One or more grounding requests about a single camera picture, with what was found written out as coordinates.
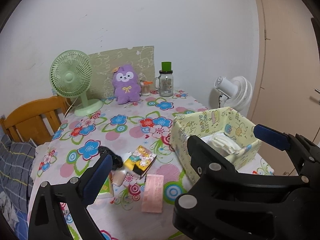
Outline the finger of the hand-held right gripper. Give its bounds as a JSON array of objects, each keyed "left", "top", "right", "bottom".
[
  {"left": 172, "top": 135, "right": 283, "bottom": 240},
  {"left": 253, "top": 124, "right": 320, "bottom": 180}
]

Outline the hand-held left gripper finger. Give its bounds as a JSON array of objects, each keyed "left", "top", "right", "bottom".
[{"left": 28, "top": 152, "right": 113, "bottom": 240}]

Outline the green tissue pack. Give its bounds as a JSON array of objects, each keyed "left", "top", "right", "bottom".
[{"left": 98, "top": 176, "right": 115, "bottom": 198}]

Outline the black fabric item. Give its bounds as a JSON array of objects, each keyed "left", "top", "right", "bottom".
[{"left": 98, "top": 145, "right": 123, "bottom": 172}]

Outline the yellow cartoon storage box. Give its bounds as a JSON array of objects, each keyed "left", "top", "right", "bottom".
[{"left": 169, "top": 106, "right": 263, "bottom": 188}]

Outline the pink tissue pack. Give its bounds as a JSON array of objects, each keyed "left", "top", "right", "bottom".
[{"left": 141, "top": 174, "right": 165, "bottom": 214}]

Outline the white folded cloth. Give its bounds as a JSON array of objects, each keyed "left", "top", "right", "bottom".
[{"left": 200, "top": 133, "right": 247, "bottom": 164}]

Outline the floral tablecloth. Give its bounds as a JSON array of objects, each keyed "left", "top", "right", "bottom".
[{"left": 27, "top": 87, "right": 275, "bottom": 240}]

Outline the beige door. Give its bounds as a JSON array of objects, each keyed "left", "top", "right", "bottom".
[{"left": 251, "top": 0, "right": 320, "bottom": 178}]

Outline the white desk fan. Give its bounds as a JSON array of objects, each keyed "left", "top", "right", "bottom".
[{"left": 209, "top": 75, "right": 253, "bottom": 112}]

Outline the glass mug with green lid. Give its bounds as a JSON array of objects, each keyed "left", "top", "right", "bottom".
[{"left": 155, "top": 61, "right": 175, "bottom": 97}]

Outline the grey plaid pillow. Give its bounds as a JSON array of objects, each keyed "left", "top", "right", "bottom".
[{"left": 0, "top": 135, "right": 37, "bottom": 210}]

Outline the clear cotton swab jar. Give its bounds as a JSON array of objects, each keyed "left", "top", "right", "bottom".
[{"left": 140, "top": 79, "right": 153, "bottom": 96}]

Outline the blue checked bedsheet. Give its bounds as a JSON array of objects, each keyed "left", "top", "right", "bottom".
[{"left": 4, "top": 202, "right": 30, "bottom": 240}]

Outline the purple plush toy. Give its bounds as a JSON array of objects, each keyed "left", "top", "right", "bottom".
[{"left": 112, "top": 64, "right": 142, "bottom": 105}]

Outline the white crumpled cloth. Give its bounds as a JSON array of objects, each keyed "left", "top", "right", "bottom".
[{"left": 0, "top": 192, "right": 15, "bottom": 228}]

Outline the wooden bed headboard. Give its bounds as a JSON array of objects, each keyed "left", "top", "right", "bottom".
[{"left": 0, "top": 95, "right": 73, "bottom": 145}]

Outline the green desk fan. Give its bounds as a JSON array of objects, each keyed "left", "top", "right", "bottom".
[{"left": 49, "top": 50, "right": 103, "bottom": 117}]

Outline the green patterned board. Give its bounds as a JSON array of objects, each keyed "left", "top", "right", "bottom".
[{"left": 89, "top": 45, "right": 155, "bottom": 99}]

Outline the green fan power cable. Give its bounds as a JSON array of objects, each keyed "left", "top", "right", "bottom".
[{"left": 64, "top": 97, "right": 77, "bottom": 118}]

